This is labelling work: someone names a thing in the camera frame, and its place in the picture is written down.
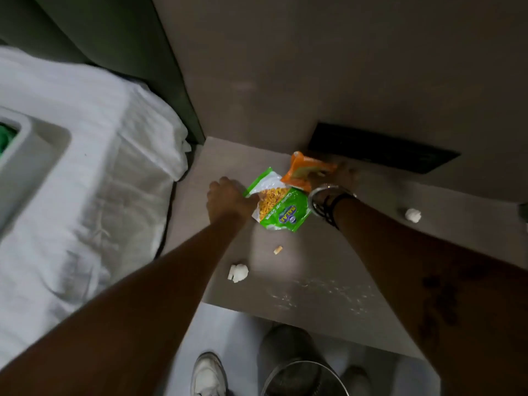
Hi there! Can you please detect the person's right forearm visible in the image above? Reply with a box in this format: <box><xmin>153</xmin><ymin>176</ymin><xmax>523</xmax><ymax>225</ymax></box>
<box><xmin>329</xmin><ymin>194</ymin><xmax>528</xmax><ymax>396</ymax></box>

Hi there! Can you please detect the person's right hand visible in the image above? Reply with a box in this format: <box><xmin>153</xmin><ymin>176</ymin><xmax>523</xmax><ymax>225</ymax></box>
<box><xmin>310</xmin><ymin>159</ymin><xmax>361</xmax><ymax>195</ymax></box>

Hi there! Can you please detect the orange snack wrapper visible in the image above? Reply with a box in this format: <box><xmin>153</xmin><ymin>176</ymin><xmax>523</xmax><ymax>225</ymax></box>
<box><xmin>282</xmin><ymin>151</ymin><xmax>337</xmax><ymax>193</ymax></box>

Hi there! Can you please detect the grey plastic tray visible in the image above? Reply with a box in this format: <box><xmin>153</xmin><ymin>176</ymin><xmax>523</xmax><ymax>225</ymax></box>
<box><xmin>0</xmin><ymin>107</ymin><xmax>72</xmax><ymax>240</ymax></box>

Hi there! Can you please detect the green cleaning cloth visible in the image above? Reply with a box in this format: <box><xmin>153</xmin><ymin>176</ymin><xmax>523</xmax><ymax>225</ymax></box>
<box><xmin>0</xmin><ymin>123</ymin><xmax>18</xmax><ymax>156</ymax></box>

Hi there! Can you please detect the green curtain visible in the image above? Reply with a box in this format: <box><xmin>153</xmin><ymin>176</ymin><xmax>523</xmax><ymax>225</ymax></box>
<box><xmin>0</xmin><ymin>0</ymin><xmax>206</xmax><ymax>145</ymax></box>

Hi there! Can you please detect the person's white left shoe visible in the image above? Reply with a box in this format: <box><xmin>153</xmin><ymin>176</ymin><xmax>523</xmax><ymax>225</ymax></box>
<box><xmin>190</xmin><ymin>351</ymin><xmax>229</xmax><ymax>396</ymax></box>

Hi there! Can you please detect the person's left forearm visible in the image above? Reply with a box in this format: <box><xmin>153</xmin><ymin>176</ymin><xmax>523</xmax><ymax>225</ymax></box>
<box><xmin>0</xmin><ymin>214</ymin><xmax>248</xmax><ymax>396</ymax></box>

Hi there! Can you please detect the metal mesh trash bin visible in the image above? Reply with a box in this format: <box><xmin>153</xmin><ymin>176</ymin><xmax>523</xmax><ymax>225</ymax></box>
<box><xmin>257</xmin><ymin>324</ymin><xmax>351</xmax><ymax>396</ymax></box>

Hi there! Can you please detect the black wall socket panel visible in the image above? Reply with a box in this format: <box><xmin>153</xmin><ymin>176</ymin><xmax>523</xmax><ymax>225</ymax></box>
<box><xmin>308</xmin><ymin>122</ymin><xmax>461</xmax><ymax>175</ymax></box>

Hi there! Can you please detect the white bed sheet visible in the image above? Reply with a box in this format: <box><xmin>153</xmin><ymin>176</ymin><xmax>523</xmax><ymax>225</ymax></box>
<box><xmin>0</xmin><ymin>46</ymin><xmax>193</xmax><ymax>370</ymax></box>

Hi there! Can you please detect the black thread bracelet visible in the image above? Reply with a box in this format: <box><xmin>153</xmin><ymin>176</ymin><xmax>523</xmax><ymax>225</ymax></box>
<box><xmin>323</xmin><ymin>192</ymin><xmax>357</xmax><ymax>230</ymax></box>

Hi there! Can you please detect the silver bangle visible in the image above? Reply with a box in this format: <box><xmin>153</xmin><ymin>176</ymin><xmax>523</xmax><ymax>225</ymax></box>
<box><xmin>307</xmin><ymin>184</ymin><xmax>358</xmax><ymax>219</ymax></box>

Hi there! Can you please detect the green snack packet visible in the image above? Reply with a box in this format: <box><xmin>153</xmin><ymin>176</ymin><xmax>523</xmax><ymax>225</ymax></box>
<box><xmin>243</xmin><ymin>167</ymin><xmax>311</xmax><ymax>233</ymax></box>

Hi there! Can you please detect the person's left hand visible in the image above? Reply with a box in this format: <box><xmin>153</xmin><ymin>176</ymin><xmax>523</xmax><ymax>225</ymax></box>
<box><xmin>206</xmin><ymin>176</ymin><xmax>260</xmax><ymax>228</ymax></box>

